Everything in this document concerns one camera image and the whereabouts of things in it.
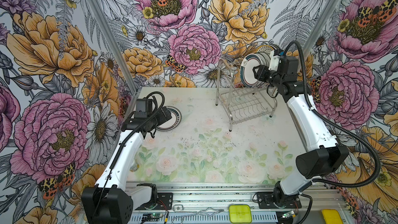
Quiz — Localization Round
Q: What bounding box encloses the white plate green rim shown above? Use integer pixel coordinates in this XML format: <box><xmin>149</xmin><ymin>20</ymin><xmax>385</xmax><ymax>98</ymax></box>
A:
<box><xmin>156</xmin><ymin>106</ymin><xmax>182</xmax><ymax>132</ymax></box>

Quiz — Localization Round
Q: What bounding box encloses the metal wire dish rack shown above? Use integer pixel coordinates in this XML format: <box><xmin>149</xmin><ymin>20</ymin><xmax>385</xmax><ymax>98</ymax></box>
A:
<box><xmin>215</xmin><ymin>59</ymin><xmax>278</xmax><ymax>131</ymax></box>

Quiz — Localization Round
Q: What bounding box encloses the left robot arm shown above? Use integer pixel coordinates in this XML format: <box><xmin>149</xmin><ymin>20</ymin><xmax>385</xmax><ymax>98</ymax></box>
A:
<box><xmin>81</xmin><ymin>91</ymin><xmax>172</xmax><ymax>224</ymax></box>

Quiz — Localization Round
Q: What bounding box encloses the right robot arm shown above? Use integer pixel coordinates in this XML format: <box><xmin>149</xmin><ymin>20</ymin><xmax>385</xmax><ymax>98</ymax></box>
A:
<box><xmin>252</xmin><ymin>56</ymin><xmax>349</xmax><ymax>207</ymax></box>

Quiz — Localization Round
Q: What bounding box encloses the yellow patterned plate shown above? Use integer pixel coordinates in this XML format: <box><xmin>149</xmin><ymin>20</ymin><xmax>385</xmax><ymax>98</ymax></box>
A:
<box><xmin>257</xmin><ymin>44</ymin><xmax>280</xmax><ymax>53</ymax></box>

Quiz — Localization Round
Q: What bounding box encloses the small white bottle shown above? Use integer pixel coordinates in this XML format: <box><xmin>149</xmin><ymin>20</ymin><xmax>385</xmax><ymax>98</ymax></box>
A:
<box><xmin>130</xmin><ymin>161</ymin><xmax>140</xmax><ymax>172</ymax></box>

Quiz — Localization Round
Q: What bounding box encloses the small circuit board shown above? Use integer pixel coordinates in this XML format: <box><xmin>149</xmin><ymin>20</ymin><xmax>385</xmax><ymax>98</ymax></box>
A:
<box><xmin>141</xmin><ymin>213</ymin><xmax>166</xmax><ymax>223</ymax></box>

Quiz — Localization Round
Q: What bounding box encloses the green square button box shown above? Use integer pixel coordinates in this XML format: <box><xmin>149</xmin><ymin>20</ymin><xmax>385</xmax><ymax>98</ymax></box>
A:
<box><xmin>229</xmin><ymin>204</ymin><xmax>252</xmax><ymax>224</ymax></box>

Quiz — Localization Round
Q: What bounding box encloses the yellow box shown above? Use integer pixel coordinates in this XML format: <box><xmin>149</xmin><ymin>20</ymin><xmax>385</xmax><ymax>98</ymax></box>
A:
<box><xmin>321</xmin><ymin>209</ymin><xmax>344</xmax><ymax>224</ymax></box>

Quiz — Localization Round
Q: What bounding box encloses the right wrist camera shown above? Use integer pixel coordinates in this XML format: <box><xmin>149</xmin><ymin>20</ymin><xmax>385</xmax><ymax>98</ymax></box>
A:
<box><xmin>268</xmin><ymin>49</ymin><xmax>284</xmax><ymax>71</ymax></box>

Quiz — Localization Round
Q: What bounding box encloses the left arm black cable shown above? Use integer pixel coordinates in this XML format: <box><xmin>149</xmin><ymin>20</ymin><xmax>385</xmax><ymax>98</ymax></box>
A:
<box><xmin>90</xmin><ymin>91</ymin><xmax>165</xmax><ymax>218</ymax></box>

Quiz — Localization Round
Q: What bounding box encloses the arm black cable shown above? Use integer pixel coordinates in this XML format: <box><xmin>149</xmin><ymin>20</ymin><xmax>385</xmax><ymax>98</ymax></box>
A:
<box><xmin>282</xmin><ymin>40</ymin><xmax>381</xmax><ymax>189</ymax></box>
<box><xmin>90</xmin><ymin>91</ymin><xmax>165</xmax><ymax>218</ymax></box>

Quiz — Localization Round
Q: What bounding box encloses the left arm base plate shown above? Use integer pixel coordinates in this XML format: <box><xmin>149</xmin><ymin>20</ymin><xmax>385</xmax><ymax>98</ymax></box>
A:
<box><xmin>137</xmin><ymin>192</ymin><xmax>174</xmax><ymax>211</ymax></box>

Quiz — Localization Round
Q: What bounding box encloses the metal wire hook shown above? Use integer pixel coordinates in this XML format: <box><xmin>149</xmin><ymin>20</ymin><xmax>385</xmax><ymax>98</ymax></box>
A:
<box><xmin>172</xmin><ymin>207</ymin><xmax>225</xmax><ymax>224</ymax></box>

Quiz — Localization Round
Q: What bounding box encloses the aluminium front rail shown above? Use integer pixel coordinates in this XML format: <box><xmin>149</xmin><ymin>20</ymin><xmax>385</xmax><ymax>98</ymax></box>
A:
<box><xmin>77</xmin><ymin>183</ymin><xmax>352</xmax><ymax>224</ymax></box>

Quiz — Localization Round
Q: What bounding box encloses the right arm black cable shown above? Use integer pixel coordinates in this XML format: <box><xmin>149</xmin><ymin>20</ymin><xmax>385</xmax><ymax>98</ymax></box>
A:
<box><xmin>282</xmin><ymin>40</ymin><xmax>381</xmax><ymax>189</ymax></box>

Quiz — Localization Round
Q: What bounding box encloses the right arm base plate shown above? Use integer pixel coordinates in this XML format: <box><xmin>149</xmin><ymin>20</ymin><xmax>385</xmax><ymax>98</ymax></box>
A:
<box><xmin>252</xmin><ymin>192</ymin><xmax>302</xmax><ymax>209</ymax></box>

